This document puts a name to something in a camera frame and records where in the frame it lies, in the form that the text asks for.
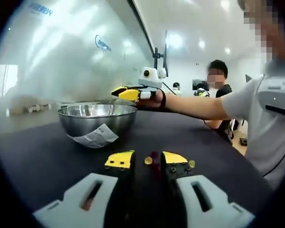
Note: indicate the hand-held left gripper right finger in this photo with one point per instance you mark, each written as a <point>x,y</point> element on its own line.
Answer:
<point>187,187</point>

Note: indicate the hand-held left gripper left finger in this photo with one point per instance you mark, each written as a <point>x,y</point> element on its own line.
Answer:
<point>90,190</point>

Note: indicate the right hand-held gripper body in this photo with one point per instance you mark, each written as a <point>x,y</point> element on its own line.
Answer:
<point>149,79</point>

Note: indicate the yellow gummy candy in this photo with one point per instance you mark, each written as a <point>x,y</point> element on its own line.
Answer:
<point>147,160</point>
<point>192,164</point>

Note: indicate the dark red gummy candy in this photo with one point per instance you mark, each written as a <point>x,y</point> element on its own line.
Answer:
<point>155,156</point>

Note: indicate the steel bowl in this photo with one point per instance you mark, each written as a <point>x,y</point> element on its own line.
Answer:
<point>85,126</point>

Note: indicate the person's right hand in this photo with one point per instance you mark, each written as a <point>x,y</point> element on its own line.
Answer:
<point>150,104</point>

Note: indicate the dark screen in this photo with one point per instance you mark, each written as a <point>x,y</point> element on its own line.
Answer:
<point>199,84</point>

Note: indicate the white paper label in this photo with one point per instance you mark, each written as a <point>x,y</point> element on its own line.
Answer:
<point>97,136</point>

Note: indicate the operator in grey shirt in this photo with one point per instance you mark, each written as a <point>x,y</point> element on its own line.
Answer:
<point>251,133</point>

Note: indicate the white chest device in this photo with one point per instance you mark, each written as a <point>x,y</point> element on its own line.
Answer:
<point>273,95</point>

